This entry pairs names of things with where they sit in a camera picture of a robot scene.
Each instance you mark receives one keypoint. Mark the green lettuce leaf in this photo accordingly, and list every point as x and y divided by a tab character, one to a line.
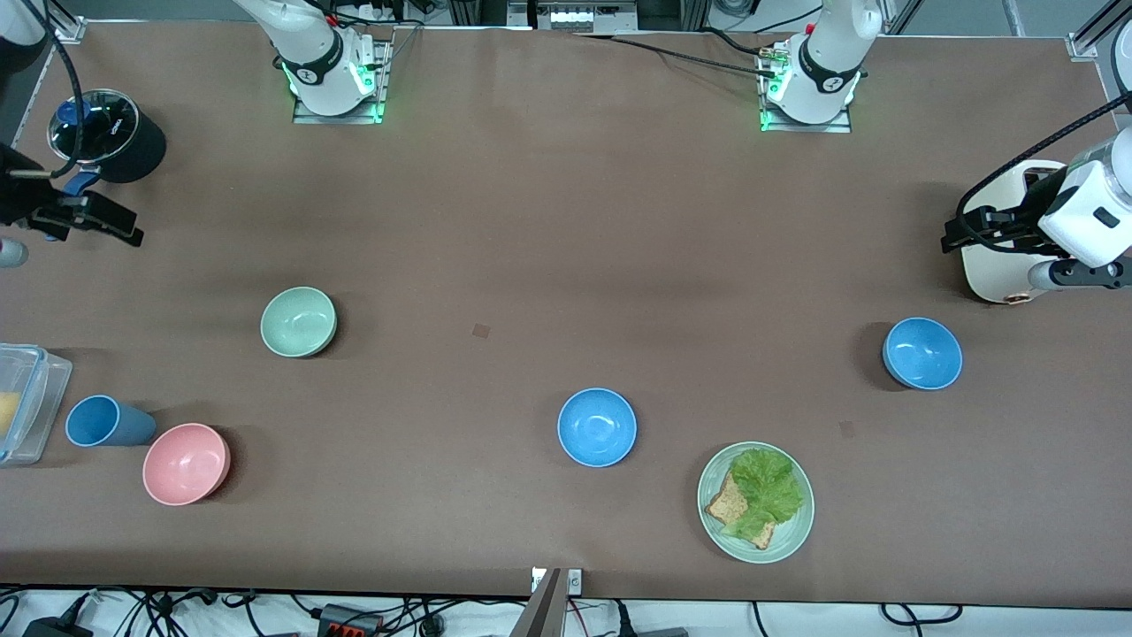
768	487

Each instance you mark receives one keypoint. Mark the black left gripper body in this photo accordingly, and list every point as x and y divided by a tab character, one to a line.
1024	218

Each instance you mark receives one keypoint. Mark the black and red power strip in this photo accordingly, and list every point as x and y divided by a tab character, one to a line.
349	622

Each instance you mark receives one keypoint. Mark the metal corner bracket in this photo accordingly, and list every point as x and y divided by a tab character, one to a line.
69	30
1083	46

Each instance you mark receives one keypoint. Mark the clear plastic food container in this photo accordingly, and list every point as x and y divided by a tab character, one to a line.
35	398

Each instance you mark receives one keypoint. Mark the grey metal pole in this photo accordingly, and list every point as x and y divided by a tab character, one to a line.
541	610

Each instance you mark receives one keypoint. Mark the black power adapter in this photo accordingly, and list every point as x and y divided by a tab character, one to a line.
57	628

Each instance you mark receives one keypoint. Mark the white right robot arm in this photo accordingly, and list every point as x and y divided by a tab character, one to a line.
311	53

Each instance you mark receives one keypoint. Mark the pale green plate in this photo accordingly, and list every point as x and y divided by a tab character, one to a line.
791	531

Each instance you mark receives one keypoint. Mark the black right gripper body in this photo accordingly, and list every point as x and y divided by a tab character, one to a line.
19	202

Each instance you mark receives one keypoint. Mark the small white metal bracket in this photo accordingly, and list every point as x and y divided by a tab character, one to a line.
575	580

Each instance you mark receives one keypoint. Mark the blue plastic cup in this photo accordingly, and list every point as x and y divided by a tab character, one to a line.
102	421

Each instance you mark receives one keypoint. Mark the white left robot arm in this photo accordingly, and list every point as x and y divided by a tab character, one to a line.
831	53

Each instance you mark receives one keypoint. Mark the blue bowl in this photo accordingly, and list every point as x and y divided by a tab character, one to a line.
597	427
922	354

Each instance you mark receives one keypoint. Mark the brown bread slice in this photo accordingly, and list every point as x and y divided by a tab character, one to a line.
730	506

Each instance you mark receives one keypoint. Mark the glass lid with blue knob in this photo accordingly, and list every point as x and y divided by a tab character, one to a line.
106	124

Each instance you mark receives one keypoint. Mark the pink bowl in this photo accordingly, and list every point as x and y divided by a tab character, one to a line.
186	464

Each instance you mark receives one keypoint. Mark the pale green bowl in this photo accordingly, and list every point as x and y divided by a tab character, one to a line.
299	321

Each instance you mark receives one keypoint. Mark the yellow food piece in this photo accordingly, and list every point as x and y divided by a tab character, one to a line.
6	414

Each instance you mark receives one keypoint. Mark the grey switch box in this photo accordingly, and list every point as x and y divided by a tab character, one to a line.
584	16

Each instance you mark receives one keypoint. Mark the cream white toaster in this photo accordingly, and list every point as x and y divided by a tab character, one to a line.
995	274

